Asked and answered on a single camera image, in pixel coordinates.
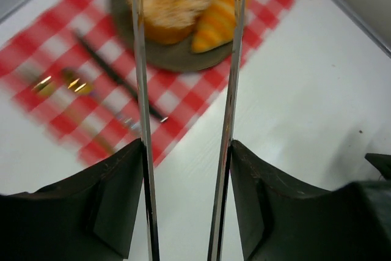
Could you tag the metal tongs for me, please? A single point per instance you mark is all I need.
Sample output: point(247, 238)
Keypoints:
point(220, 195)

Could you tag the round swirled bread bun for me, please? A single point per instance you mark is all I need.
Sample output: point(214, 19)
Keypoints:
point(168, 22)

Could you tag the black knife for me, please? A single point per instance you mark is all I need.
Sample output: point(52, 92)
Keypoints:
point(113, 75)

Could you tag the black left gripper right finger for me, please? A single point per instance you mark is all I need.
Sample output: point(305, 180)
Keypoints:
point(283, 218)

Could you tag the gold spoon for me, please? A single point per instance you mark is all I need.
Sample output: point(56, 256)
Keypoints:
point(81, 86)

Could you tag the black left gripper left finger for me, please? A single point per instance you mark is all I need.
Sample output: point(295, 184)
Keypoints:
point(87, 216)

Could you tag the dark round plate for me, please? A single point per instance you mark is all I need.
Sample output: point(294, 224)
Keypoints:
point(175, 58)

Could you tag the small orange croissant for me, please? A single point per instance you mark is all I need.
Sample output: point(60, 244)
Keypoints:
point(215, 26)

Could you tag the gold fork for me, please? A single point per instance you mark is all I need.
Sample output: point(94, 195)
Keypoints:
point(45, 86)

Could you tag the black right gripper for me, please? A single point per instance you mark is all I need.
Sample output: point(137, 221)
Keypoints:
point(381, 162)

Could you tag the red checkered cloth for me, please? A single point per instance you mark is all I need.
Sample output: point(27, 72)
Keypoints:
point(47, 45)

